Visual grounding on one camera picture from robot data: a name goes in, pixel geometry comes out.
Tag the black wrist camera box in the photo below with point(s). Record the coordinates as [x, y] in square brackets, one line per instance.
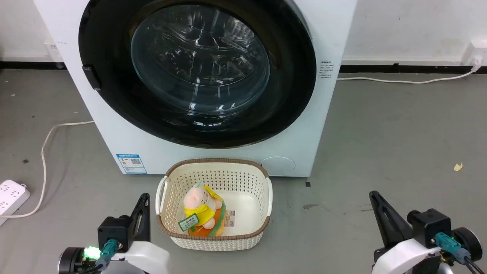
[430, 226]
[114, 232]

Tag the round white filter cover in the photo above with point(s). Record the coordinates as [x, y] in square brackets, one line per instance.
[277, 166]

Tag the cream brown-rimmed laundry basket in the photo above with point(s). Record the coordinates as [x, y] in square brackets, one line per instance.
[247, 182]

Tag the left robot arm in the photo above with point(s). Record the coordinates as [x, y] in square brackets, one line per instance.
[72, 260]

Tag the white wall socket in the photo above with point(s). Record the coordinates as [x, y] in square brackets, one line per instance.
[475, 49]

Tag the pink plush toy yellow outfit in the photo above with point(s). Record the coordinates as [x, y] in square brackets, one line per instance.
[198, 199]

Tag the black round glass washer door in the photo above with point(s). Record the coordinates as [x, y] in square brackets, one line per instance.
[114, 99]

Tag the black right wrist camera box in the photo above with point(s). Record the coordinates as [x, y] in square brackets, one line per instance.
[430, 226]

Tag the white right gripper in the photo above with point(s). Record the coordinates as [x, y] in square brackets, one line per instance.
[403, 257]

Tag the white power strip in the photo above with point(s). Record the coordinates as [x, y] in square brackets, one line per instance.
[9, 196]

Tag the blue energy label sticker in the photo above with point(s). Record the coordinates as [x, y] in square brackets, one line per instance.
[131, 163]

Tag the yellow paper scrap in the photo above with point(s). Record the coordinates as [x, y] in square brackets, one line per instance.
[458, 166]

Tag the small printed text sticker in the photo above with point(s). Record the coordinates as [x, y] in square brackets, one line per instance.
[326, 69]

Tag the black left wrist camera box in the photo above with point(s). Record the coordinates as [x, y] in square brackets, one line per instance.
[114, 232]

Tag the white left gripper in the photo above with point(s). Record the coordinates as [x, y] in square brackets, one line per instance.
[148, 257]

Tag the white front-load washing machine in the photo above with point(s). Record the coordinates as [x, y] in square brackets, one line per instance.
[108, 133]

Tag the green toy hang tag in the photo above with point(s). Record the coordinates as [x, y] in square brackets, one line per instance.
[188, 222]

